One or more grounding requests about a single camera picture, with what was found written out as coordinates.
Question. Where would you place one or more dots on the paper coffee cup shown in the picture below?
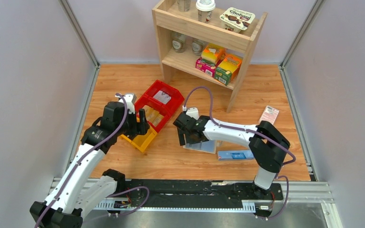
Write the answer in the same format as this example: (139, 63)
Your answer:
(205, 9)

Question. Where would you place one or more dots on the red plastic bin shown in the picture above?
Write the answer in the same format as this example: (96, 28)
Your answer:
(163, 109)
(176, 100)

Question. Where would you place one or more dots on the pink orange juice carton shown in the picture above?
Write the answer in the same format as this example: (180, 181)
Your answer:
(210, 58)

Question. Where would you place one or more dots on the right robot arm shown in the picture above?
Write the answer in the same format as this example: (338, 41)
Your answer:
(267, 144)

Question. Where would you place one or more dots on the blue gum pack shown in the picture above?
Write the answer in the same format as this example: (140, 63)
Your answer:
(235, 155)

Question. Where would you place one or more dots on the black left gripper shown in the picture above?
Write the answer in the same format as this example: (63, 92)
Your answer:
(141, 126)

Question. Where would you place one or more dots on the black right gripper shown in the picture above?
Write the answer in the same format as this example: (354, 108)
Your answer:
(182, 126)

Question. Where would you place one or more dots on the Chobani yogurt cup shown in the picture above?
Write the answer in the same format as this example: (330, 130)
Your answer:
(236, 20)

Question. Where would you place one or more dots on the white paper in bin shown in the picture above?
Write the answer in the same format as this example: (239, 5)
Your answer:
(162, 97)

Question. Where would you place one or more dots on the yellow plastic bin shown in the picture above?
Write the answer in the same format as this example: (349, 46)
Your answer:
(141, 142)

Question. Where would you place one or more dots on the green yellow juice carton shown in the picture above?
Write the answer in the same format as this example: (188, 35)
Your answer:
(228, 68)

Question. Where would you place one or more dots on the pink snack packet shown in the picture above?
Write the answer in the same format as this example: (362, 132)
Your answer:
(269, 114)

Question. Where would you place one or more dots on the metal can on shelf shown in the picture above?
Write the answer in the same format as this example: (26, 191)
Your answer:
(184, 5)

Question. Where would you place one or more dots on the right glass water bottle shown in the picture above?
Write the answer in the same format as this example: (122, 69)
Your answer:
(198, 46)

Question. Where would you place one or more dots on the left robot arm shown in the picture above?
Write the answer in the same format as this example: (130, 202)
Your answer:
(68, 205)

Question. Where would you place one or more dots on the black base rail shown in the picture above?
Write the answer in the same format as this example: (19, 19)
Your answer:
(197, 194)

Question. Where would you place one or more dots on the gold sachets in bin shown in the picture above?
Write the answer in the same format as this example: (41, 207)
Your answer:
(153, 116)

